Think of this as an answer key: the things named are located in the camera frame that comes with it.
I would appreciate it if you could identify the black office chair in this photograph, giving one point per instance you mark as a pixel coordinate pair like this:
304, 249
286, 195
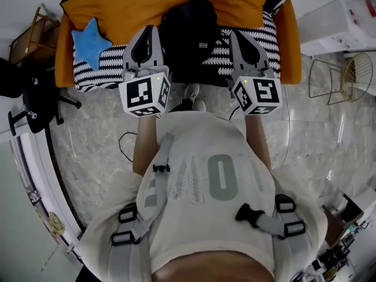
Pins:
38, 98

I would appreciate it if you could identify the black backpack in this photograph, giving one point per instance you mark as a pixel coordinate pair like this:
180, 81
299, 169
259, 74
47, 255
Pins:
191, 25

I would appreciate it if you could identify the orange sofa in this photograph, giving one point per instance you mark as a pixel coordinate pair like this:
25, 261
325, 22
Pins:
289, 40

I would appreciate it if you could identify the blue star pillow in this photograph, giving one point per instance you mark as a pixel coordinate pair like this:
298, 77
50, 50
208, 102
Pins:
89, 44

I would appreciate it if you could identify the gray sneaker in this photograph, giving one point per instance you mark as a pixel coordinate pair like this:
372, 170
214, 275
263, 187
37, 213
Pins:
200, 106
192, 91

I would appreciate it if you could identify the person's black trouser leg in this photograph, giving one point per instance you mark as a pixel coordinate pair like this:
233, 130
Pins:
182, 106

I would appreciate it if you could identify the white cabinet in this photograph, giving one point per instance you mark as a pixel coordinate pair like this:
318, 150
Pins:
323, 22

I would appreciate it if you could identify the person's left forearm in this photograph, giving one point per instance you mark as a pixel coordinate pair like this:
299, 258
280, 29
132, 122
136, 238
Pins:
145, 145

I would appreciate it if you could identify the person's cream sweatshirt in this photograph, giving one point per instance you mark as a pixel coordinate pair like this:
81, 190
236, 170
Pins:
205, 140

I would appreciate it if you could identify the cluttered desk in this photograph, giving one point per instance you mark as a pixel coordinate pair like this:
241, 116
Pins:
346, 210

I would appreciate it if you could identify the person's right forearm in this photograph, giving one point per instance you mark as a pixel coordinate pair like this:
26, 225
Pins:
258, 140

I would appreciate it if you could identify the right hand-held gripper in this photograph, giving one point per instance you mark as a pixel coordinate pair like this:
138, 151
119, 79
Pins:
261, 95

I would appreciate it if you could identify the large orange cushion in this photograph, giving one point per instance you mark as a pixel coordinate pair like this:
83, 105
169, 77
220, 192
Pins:
241, 1
132, 13

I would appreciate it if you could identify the black and white patterned blanket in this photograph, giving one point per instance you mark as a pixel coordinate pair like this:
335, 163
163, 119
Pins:
88, 75

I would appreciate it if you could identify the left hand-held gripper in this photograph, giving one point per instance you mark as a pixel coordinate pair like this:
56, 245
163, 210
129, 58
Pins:
144, 94

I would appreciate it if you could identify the wooden side table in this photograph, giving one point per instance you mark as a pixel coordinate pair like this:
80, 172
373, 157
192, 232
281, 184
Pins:
20, 44

